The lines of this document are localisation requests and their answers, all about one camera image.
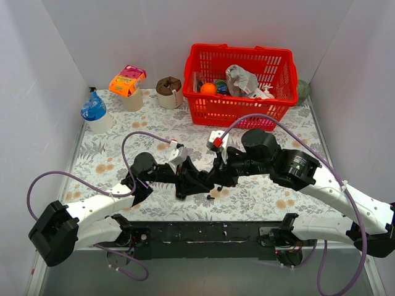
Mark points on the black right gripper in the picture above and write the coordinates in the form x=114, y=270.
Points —
x=224, y=168

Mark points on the blue wrapper on white cup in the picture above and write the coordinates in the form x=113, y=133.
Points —
x=94, y=109

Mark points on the green blue packet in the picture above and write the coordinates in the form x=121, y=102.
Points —
x=221, y=87

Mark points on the green ball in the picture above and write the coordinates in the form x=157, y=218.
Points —
x=303, y=91

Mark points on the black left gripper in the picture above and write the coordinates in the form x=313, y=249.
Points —
x=180, y=180

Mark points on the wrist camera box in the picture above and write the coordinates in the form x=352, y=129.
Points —
x=218, y=141
x=177, y=156

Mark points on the white pump bottle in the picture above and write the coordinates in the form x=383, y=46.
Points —
x=263, y=94

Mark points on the brown topped paper cup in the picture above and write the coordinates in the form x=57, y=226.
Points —
x=169, y=92

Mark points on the red plastic shopping basket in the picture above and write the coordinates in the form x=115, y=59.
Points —
x=208, y=62

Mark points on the beige cup under snack box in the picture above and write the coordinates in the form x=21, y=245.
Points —
x=134, y=102

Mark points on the orange pink snack box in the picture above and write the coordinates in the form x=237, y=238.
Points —
x=127, y=81

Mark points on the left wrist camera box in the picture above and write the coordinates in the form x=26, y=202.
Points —
x=177, y=156

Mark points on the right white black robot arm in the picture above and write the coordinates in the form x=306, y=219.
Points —
x=297, y=170

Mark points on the orange fruit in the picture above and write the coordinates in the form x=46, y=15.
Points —
x=208, y=88

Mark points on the white cup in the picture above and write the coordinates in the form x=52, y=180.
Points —
x=101, y=125

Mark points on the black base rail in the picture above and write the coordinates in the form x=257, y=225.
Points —
x=208, y=239

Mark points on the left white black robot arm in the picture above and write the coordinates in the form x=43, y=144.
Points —
x=62, y=229

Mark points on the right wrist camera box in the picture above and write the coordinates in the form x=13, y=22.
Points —
x=218, y=141

